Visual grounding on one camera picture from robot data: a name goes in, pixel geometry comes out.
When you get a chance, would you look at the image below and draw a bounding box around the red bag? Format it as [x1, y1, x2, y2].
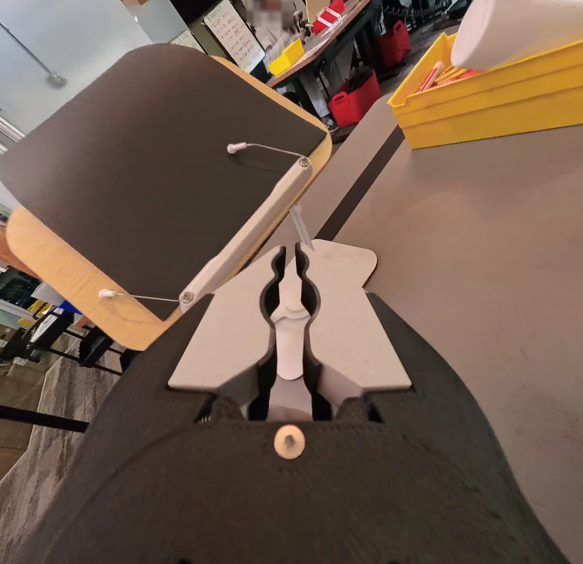
[328, 72, 382, 129]
[378, 21, 413, 69]

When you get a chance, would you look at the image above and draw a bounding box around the whiteboard with writing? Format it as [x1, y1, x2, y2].
[169, 30, 206, 55]
[203, 0, 266, 74]

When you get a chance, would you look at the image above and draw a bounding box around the metal rod wall fixture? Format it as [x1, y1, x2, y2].
[0, 22, 68, 90]

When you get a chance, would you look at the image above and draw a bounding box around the red white striped bin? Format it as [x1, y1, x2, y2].
[313, 0, 346, 35]

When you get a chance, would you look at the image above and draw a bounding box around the white cylinder roll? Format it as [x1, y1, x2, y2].
[450, 0, 583, 71]

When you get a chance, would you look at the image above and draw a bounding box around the yellow plastic bin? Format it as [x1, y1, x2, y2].
[268, 39, 305, 77]
[387, 0, 583, 151]

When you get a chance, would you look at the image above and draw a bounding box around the black and white book stand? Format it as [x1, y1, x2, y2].
[0, 43, 380, 382]

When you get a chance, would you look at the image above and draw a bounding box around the black metal rack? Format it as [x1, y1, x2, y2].
[0, 306, 137, 433]

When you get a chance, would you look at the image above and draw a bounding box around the long wooden work table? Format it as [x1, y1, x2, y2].
[266, 0, 393, 89]

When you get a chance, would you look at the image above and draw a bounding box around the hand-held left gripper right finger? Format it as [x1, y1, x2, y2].
[294, 242, 413, 421]

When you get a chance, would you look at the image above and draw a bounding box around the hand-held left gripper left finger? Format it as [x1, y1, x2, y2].
[168, 245, 286, 419]

